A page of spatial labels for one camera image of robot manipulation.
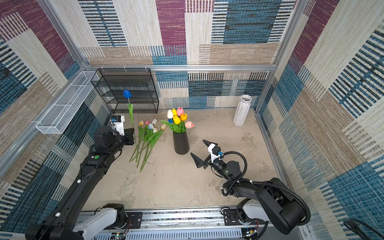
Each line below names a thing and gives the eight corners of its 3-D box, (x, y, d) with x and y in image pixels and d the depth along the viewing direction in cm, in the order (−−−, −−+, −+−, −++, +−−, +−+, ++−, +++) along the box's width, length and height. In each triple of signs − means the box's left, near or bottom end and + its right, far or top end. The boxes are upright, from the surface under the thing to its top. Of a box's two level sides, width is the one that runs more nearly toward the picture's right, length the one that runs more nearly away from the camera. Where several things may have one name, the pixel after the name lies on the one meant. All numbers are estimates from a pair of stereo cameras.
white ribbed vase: (233, 126, 113) (241, 102, 94) (232, 118, 118) (239, 94, 100) (243, 126, 113) (253, 102, 94) (241, 118, 118) (250, 94, 100)
